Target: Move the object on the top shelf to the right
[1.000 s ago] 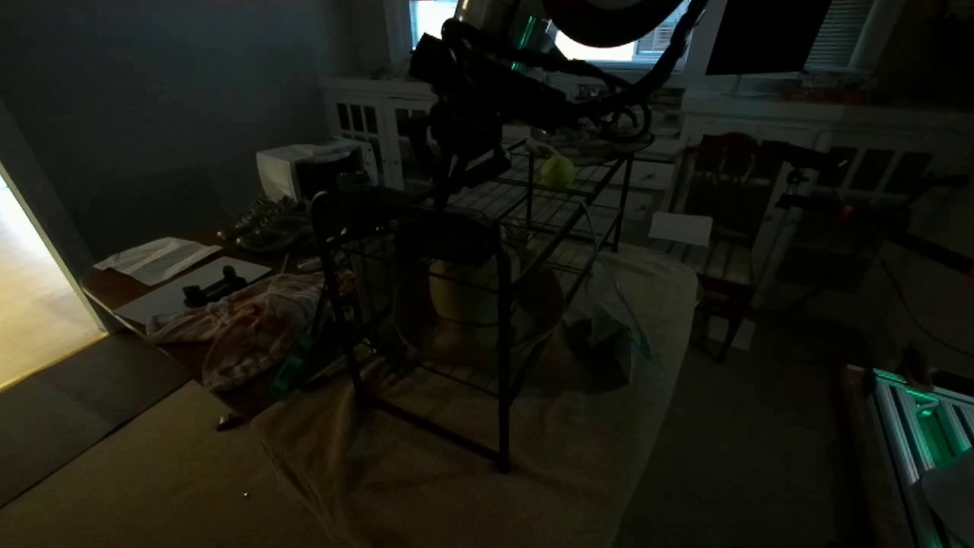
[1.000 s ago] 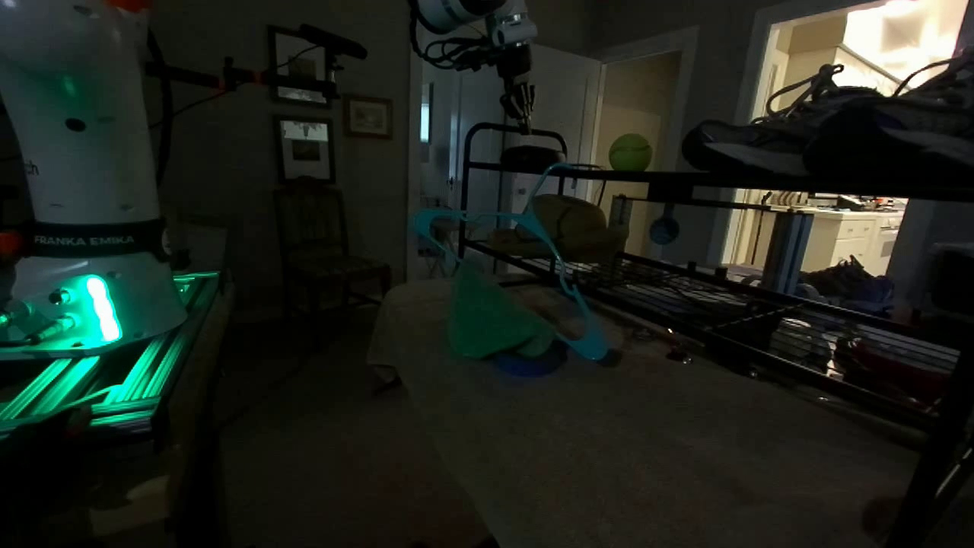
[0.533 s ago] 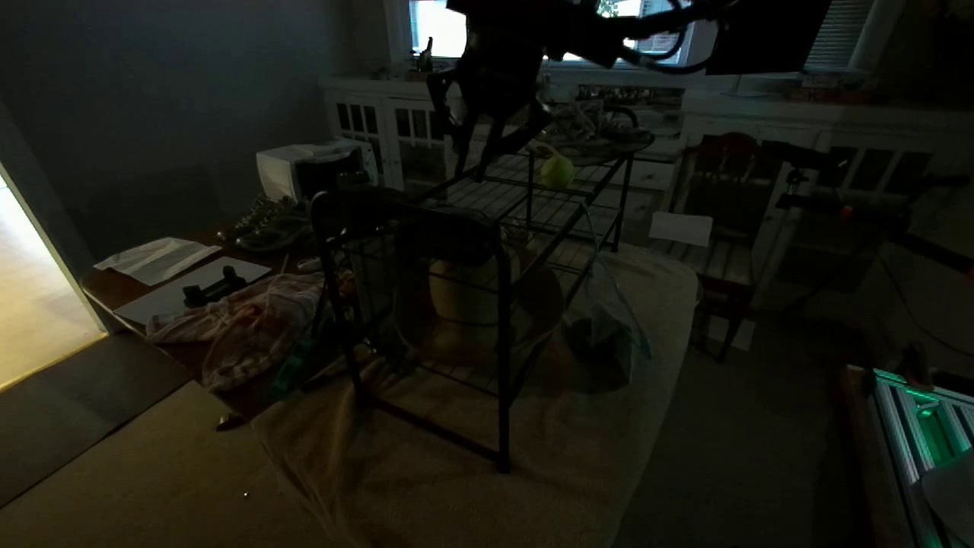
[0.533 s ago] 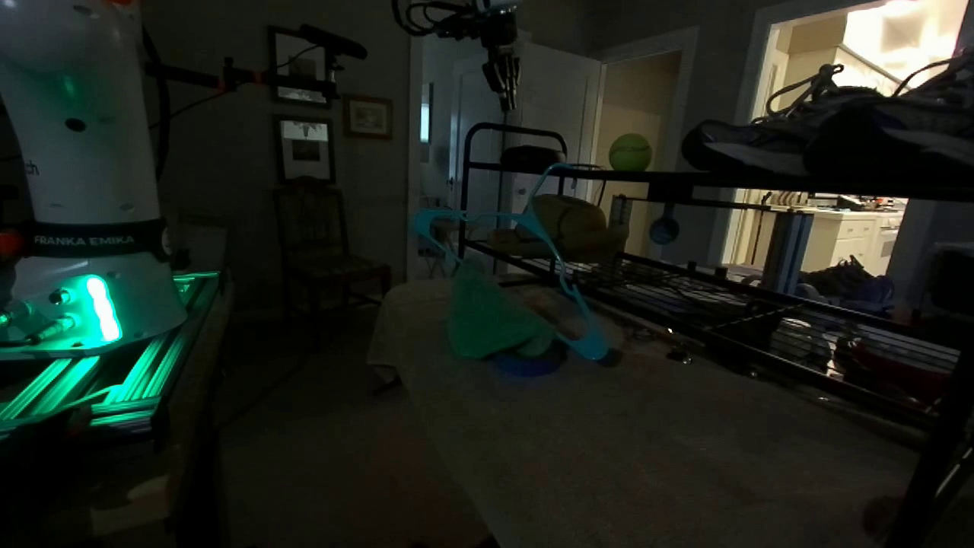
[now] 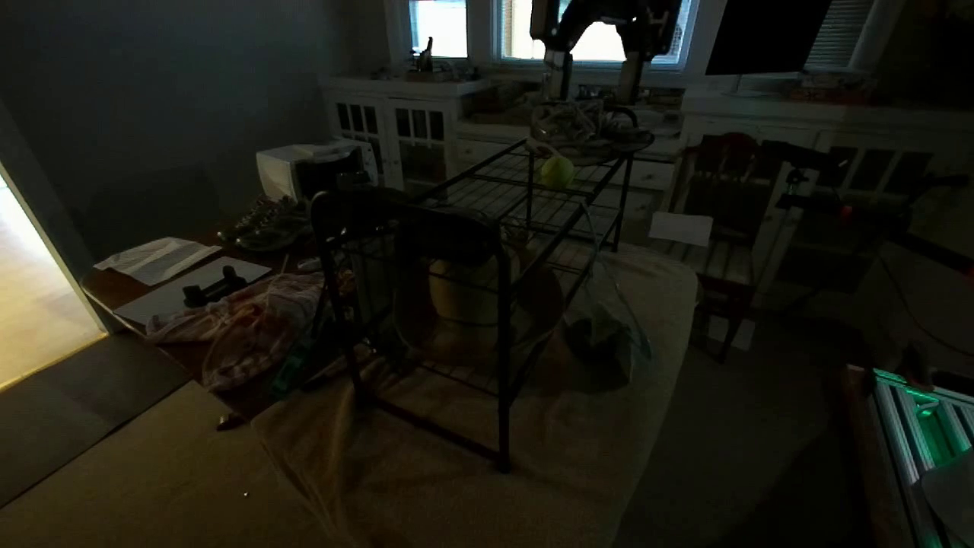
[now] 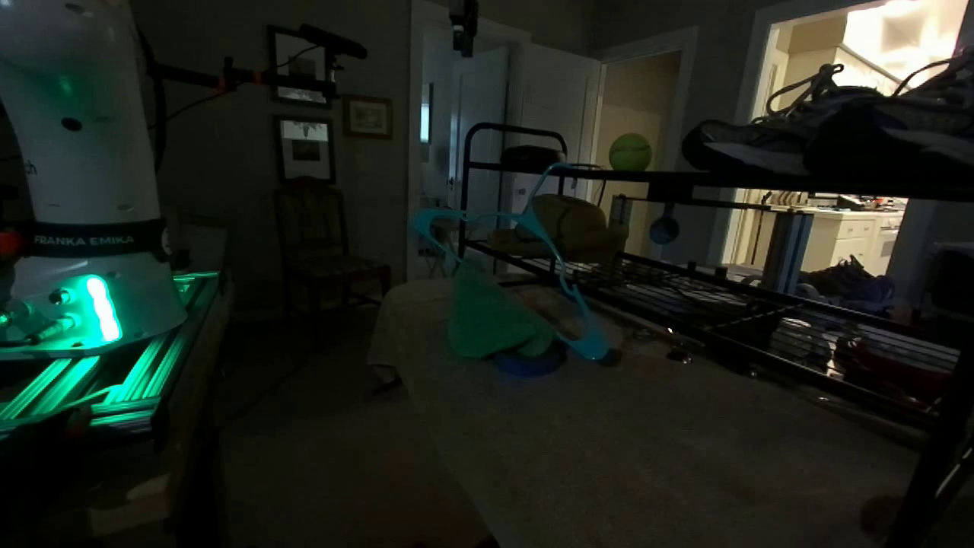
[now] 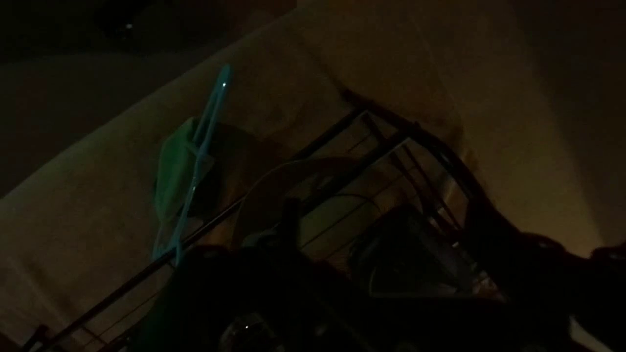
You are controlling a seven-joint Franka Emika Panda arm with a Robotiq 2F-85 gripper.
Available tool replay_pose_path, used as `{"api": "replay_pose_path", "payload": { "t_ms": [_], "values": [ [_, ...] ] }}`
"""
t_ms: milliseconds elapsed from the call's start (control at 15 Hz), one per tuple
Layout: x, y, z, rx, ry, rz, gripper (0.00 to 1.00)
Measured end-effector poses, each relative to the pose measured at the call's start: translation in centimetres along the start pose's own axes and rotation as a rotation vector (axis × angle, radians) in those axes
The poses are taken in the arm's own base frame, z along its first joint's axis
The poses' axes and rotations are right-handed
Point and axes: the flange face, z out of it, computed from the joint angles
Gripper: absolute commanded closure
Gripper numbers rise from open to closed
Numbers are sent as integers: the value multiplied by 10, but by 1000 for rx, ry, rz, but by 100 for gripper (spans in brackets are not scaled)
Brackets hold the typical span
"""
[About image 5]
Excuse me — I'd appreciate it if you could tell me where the dark flat screen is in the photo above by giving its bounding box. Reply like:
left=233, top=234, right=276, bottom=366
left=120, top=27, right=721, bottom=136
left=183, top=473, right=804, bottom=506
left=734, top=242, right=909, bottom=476
left=703, top=0, right=836, bottom=76

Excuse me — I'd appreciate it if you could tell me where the yellow bowl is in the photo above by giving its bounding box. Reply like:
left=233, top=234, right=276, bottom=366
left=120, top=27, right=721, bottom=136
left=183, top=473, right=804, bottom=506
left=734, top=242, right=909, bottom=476
left=424, top=255, right=566, bottom=360

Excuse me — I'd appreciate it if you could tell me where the white low shelf unit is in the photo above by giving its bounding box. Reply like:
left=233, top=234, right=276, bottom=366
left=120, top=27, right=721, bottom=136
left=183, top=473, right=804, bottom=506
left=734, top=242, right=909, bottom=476
left=675, top=93, right=974, bottom=197

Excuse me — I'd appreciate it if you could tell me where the bright window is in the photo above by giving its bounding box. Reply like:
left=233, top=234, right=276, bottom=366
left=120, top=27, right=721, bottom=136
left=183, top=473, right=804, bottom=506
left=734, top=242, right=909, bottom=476
left=405, top=0, right=706, bottom=71

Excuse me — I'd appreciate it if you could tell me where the beige table cloth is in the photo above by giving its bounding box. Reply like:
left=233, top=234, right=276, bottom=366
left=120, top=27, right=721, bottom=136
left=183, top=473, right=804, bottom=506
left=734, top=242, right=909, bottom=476
left=252, top=237, right=703, bottom=548

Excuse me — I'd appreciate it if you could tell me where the white box appliance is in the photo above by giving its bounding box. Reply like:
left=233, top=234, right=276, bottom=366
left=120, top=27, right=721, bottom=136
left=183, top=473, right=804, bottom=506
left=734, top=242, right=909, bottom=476
left=252, top=136, right=380, bottom=204

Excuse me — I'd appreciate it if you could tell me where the white paper stack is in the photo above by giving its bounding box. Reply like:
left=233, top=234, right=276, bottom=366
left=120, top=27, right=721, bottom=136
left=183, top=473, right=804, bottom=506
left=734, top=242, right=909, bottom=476
left=91, top=234, right=224, bottom=290

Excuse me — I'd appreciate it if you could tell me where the white paper sheet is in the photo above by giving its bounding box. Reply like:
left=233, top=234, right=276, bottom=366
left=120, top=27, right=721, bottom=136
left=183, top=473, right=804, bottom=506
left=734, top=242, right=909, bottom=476
left=650, top=210, right=716, bottom=251

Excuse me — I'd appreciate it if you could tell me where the clear plastic bag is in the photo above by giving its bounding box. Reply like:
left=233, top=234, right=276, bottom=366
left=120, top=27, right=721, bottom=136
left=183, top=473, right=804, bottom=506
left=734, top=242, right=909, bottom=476
left=196, top=286, right=320, bottom=408

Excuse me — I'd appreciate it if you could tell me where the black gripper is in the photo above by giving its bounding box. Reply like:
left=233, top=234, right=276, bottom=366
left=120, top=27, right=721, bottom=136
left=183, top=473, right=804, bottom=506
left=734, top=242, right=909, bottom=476
left=531, top=0, right=686, bottom=107

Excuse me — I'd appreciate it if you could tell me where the small dark figurine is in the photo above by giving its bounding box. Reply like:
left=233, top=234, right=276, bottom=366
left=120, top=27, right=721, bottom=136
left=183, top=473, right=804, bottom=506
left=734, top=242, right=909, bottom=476
left=408, top=37, right=443, bottom=76

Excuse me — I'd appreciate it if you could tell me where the black wire shelf rack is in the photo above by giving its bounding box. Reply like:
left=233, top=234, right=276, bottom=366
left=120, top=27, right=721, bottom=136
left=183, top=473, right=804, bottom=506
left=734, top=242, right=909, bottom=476
left=309, top=135, right=638, bottom=476

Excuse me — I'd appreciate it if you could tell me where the white glass-door cabinet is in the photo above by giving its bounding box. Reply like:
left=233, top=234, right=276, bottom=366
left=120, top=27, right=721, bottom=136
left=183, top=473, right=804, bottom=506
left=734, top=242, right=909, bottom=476
left=322, top=72, right=494, bottom=194

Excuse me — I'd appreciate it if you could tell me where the dark wooden chair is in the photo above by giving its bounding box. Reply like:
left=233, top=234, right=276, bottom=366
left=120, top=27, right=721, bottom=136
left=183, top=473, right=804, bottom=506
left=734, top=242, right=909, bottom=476
left=688, top=131, right=822, bottom=366

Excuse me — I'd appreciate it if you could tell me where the wire basket with clutter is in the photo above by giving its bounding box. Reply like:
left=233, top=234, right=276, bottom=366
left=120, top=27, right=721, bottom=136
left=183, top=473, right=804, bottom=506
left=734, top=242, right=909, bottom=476
left=531, top=101, right=656, bottom=158

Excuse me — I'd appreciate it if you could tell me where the green-lit metal device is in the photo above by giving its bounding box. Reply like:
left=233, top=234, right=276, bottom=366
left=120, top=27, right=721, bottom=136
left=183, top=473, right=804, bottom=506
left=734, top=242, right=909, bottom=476
left=869, top=366, right=974, bottom=548

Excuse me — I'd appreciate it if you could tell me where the dark green crumpled cloth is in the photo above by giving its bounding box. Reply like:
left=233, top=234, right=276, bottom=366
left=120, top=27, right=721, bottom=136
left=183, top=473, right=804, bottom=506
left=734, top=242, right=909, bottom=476
left=561, top=308, right=652, bottom=395

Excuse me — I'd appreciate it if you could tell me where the yellow-green ball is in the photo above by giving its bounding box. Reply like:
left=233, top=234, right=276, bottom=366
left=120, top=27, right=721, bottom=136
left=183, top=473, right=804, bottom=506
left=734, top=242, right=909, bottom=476
left=537, top=153, right=580, bottom=191

